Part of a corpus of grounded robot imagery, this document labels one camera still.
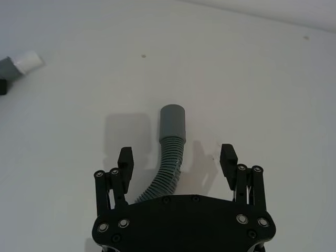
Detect white tube with grey sleeve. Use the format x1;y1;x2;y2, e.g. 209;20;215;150
0;50;46;81

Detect grey corrugated hose with cuff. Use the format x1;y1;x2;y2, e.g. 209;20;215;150
134;104;186;203

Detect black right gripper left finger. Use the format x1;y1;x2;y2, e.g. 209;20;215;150
93;146;135;216

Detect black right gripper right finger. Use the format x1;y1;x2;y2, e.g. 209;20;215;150
219;143;267;213

